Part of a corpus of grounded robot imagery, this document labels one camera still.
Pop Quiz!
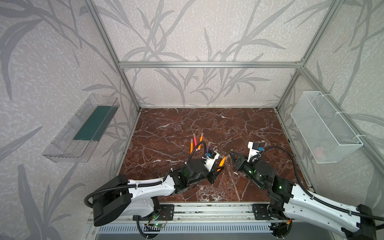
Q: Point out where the thin orange pen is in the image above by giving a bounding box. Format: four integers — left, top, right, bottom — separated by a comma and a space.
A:
190, 139, 194, 154
217, 156, 226, 172

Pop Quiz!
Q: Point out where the pink marker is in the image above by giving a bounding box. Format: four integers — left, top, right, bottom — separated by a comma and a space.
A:
193, 133, 198, 147

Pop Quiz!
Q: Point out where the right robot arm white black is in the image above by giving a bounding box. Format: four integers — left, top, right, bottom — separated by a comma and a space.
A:
230, 151, 384, 240

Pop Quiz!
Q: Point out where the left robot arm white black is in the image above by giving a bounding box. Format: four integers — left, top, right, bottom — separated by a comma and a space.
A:
84, 159, 224, 227

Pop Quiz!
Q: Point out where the green circuit board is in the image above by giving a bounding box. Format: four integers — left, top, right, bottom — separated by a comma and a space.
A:
146, 223, 167, 232

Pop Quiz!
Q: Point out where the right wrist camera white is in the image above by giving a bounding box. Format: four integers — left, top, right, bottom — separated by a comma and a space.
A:
247, 142, 264, 163

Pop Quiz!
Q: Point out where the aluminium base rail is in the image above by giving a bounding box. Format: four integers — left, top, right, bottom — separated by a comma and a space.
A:
90, 202, 284, 237

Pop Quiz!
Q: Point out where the white wire mesh basket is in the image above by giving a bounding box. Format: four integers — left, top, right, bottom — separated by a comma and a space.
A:
291, 91, 364, 164

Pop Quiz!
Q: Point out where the aluminium frame horizontal bar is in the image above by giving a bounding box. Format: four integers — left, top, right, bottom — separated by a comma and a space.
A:
119, 62, 301, 69

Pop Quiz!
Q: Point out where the clear plastic wall bin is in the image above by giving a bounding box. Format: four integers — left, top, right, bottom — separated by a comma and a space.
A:
43, 94, 120, 163

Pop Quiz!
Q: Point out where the aluminium frame corner post left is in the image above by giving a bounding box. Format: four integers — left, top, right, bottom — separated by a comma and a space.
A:
85, 0, 141, 112

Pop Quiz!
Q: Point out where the aluminium frame corner post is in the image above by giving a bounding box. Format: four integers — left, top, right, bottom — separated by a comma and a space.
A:
85, 0, 141, 112
275, 0, 344, 112

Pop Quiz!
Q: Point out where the aluminium frame corner post right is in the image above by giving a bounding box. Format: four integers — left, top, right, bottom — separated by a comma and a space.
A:
275, 0, 344, 112

